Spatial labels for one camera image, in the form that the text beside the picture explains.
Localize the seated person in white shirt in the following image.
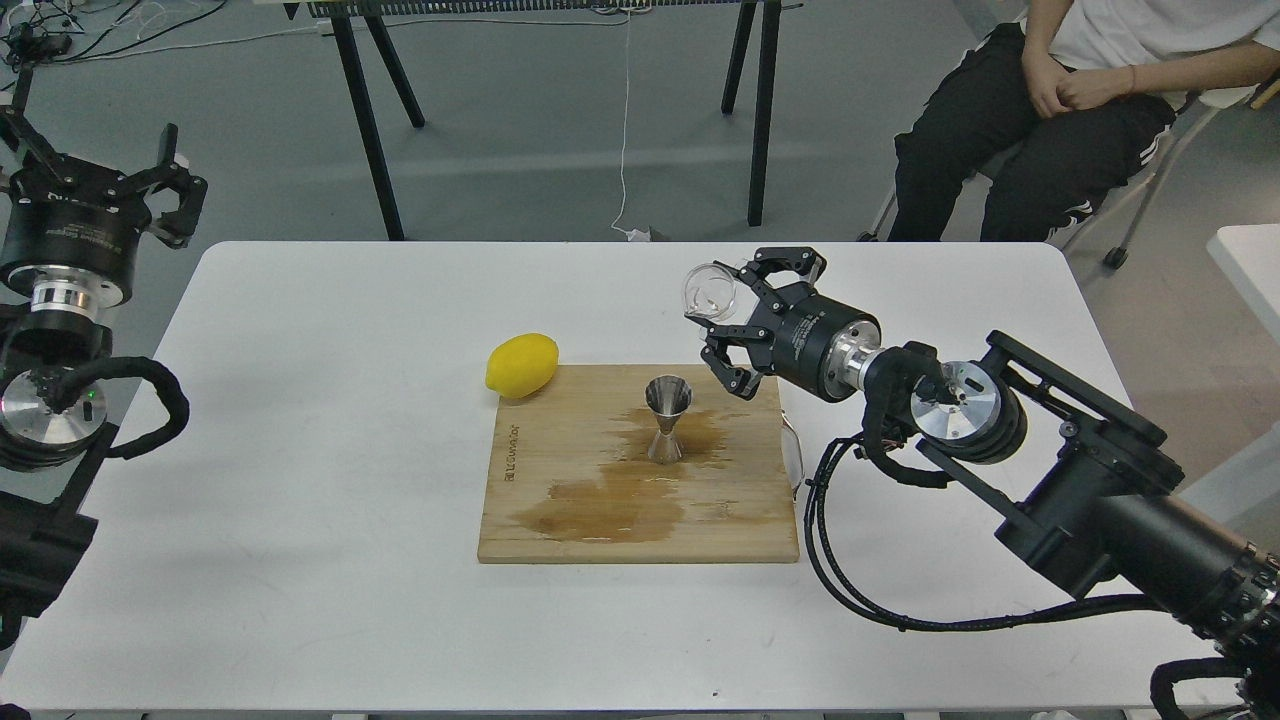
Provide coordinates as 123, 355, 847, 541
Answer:
886, 1, 1279, 242

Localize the steel jigger measuring cup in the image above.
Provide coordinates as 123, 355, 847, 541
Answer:
645, 374, 692, 465

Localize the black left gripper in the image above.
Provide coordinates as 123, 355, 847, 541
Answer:
1, 65, 209, 306

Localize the floor cables and adapter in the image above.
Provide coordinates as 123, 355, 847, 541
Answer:
0, 0, 321, 96

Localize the wooden cutting board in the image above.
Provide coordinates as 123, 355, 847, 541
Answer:
477, 364, 799, 564

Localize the white hanging cable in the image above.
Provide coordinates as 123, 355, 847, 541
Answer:
611, 15, 652, 242

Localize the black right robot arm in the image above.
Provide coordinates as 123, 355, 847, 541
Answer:
684, 247, 1279, 719

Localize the yellow lemon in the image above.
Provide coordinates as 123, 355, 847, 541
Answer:
485, 333, 559, 398

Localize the clear glass cup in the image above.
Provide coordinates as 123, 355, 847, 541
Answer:
681, 263, 740, 322

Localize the black-legged background table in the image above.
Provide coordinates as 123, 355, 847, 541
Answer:
146, 0, 803, 243

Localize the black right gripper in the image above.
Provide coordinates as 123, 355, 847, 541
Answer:
685, 246, 883, 404

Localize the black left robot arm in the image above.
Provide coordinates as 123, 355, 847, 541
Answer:
1, 65, 207, 648

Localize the white side table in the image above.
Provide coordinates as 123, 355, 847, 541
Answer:
1207, 223, 1279, 343

